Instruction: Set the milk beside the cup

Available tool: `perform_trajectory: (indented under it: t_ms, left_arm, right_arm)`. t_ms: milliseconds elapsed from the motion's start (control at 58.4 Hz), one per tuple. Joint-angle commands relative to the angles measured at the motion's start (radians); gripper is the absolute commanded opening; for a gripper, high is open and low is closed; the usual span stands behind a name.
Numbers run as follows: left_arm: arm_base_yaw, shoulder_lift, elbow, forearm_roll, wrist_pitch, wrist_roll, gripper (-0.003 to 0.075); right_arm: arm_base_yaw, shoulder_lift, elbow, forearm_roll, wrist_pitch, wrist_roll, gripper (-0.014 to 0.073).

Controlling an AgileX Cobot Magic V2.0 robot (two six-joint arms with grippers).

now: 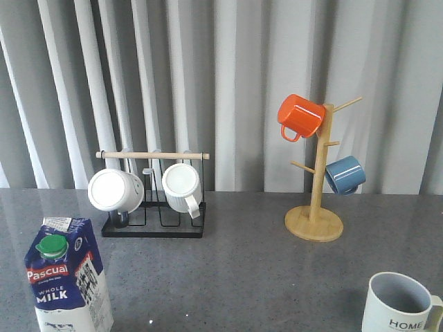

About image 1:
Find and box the blue white milk carton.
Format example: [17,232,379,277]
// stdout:
[24,216,114,331]

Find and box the grey HOME mug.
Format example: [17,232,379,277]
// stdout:
[361,272,442,331]

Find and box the white ribbed mug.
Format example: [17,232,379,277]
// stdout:
[162,163,202,219]

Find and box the orange mug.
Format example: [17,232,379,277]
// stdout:
[278,94,326,142]

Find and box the white smooth mug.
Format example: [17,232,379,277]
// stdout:
[88,169,145,228]

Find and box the wooden mug tree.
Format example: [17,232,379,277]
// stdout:
[284,97,362,242]

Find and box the blue mug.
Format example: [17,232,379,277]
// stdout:
[325,156,366,195]

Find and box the grey pleated curtain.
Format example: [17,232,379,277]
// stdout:
[1,1,442,194]

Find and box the black wire mug rack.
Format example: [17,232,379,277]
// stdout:
[96,151,210,238]

